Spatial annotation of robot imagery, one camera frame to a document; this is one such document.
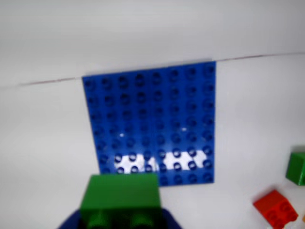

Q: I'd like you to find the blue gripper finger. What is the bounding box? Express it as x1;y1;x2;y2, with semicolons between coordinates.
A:
159;207;183;229
57;209;81;229

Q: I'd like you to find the red 2x2 block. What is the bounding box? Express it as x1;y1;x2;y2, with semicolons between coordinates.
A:
253;189;299;229

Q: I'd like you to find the green 2x2 block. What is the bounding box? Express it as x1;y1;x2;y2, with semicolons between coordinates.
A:
80;173;161;229

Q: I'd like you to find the green 2x4 block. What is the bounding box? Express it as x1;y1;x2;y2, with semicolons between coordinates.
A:
285;151;305;186

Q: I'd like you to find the blue 8x8 baseplate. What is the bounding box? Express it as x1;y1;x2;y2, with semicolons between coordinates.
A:
81;61;217;187

